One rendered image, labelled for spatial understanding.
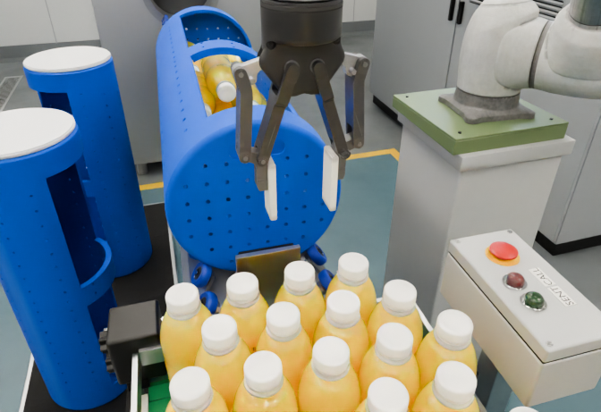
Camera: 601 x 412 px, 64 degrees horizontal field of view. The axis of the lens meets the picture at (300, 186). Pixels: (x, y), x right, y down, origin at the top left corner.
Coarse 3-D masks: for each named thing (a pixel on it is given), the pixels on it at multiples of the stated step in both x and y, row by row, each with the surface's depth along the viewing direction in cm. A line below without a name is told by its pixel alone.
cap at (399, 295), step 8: (400, 280) 59; (392, 288) 58; (400, 288) 58; (408, 288) 58; (384, 296) 58; (392, 296) 56; (400, 296) 57; (408, 296) 57; (416, 296) 57; (392, 304) 57; (400, 304) 56; (408, 304) 56
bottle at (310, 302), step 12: (288, 288) 61; (312, 288) 61; (276, 300) 62; (288, 300) 60; (300, 300) 60; (312, 300) 61; (324, 300) 63; (300, 312) 60; (312, 312) 61; (324, 312) 63; (312, 324) 61; (312, 336) 62
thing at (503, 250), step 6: (492, 246) 64; (498, 246) 64; (504, 246) 64; (510, 246) 64; (492, 252) 63; (498, 252) 63; (504, 252) 62; (510, 252) 62; (516, 252) 63; (504, 258) 62; (510, 258) 62
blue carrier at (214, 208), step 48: (192, 48) 104; (240, 48) 104; (192, 96) 83; (192, 144) 69; (288, 144) 72; (192, 192) 72; (240, 192) 74; (288, 192) 76; (192, 240) 76; (240, 240) 79; (288, 240) 81
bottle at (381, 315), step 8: (384, 304) 58; (376, 312) 59; (384, 312) 58; (392, 312) 57; (400, 312) 57; (408, 312) 57; (416, 312) 59; (368, 320) 61; (376, 320) 59; (384, 320) 58; (392, 320) 57; (400, 320) 57; (408, 320) 57; (416, 320) 58; (368, 328) 60; (376, 328) 59; (408, 328) 57; (416, 328) 58; (376, 336) 59; (416, 336) 58; (416, 344) 58
